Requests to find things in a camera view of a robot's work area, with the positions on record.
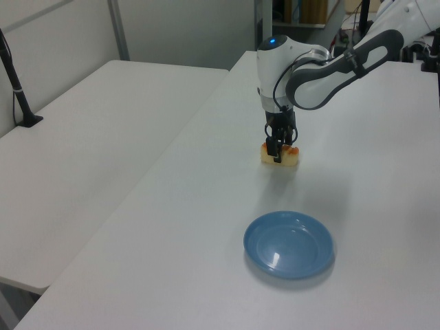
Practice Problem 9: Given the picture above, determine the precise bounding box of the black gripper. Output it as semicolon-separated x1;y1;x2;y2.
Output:
263;109;299;164

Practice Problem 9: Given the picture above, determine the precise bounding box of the orange glazed bread loaf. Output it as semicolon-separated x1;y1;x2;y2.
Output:
259;142;301;167

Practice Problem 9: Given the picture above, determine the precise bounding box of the blue round plate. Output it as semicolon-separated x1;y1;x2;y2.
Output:
243;210;335;280

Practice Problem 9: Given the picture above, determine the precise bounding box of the black upright pole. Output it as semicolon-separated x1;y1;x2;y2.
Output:
358;0;371;34

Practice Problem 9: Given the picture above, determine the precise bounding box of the black clamp stand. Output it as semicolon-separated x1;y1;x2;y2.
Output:
401;32;440;73

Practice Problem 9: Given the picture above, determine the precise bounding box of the white side table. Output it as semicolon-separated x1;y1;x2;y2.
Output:
0;59;230;290

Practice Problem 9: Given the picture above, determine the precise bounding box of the grey metal partition post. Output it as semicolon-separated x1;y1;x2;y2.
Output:
107;0;131;62

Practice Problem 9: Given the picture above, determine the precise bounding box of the black camera stand pole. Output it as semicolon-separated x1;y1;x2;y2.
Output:
0;28;45;129

